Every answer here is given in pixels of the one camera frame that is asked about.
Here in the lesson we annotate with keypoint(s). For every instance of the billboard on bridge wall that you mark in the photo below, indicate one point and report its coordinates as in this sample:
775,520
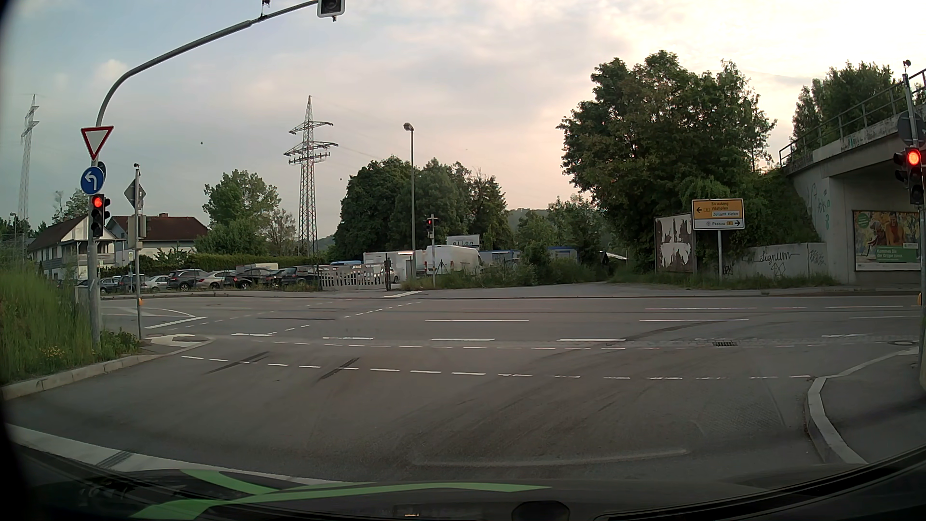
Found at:
886,240

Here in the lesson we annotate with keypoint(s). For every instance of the graffitied concrete wall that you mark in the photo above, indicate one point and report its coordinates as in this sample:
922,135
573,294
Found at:
778,260

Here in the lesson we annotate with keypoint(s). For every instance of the lattice electricity pylon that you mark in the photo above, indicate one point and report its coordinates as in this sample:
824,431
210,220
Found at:
309,181

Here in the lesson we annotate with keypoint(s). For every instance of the large tree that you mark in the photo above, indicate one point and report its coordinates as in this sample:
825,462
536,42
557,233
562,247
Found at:
662,145

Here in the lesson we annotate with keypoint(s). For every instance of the concrete bridge with railing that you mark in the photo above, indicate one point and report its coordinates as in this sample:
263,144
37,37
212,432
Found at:
839,188

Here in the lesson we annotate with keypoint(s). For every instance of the row of parked cars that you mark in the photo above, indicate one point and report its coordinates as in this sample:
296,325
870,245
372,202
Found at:
210,278

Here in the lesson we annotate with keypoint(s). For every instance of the grass verge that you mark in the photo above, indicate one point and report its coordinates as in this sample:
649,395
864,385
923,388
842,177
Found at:
731,281

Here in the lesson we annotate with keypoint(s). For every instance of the grey pavement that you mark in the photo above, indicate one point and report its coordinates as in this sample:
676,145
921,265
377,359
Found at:
579,290

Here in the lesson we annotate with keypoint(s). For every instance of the green tree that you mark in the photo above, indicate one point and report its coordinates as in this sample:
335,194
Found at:
242,210

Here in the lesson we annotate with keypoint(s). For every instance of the tree above bridge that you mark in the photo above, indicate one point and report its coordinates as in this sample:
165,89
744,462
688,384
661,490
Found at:
839,98

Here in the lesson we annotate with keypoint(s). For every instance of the white box trailer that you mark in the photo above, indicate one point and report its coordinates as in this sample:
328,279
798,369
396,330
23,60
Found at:
394,264

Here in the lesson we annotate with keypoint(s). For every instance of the distant traffic light on post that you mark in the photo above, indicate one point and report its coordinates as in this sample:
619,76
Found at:
432,228

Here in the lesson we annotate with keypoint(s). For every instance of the group of dark trees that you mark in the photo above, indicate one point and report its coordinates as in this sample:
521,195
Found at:
419,206

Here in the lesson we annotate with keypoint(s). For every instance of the small kerbed island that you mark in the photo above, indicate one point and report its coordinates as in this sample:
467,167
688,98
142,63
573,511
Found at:
173,339

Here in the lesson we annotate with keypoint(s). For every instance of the white house with dark roof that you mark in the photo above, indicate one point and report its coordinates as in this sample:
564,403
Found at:
65,246

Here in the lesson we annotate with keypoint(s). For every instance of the grey asphalt road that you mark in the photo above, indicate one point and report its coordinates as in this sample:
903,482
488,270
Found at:
463,412

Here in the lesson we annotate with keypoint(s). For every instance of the grass bank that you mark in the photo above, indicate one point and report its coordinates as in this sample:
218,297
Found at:
36,325

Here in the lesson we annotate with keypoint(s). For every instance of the house with red roof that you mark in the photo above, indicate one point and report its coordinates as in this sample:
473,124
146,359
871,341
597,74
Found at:
163,233

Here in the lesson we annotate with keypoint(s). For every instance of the white picket fence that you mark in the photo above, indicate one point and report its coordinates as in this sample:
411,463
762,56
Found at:
353,277

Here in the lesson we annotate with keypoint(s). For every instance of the white van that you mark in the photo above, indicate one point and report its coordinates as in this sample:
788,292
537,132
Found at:
452,258

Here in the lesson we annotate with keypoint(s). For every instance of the yellow direction sign on post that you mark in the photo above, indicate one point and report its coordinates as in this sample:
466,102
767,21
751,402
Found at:
717,214

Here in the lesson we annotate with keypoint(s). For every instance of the slim lattice pylon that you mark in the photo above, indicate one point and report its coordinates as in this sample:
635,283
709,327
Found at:
27,159

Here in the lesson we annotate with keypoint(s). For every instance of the lamp post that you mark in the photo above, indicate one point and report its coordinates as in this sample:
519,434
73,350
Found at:
412,195

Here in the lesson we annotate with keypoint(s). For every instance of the car's own bonnet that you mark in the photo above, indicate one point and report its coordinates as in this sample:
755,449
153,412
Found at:
448,499

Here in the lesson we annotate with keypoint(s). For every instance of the diamond road sign on post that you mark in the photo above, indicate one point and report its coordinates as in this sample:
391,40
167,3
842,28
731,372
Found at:
135,194

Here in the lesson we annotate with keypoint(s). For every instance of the bushes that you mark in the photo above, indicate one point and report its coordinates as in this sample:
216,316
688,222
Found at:
535,260

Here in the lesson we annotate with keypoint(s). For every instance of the kerbed traffic island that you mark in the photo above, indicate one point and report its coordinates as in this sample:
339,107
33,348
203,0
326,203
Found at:
879,412

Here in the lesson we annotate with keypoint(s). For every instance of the torn billboard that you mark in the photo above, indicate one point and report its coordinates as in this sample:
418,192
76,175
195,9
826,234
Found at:
674,243

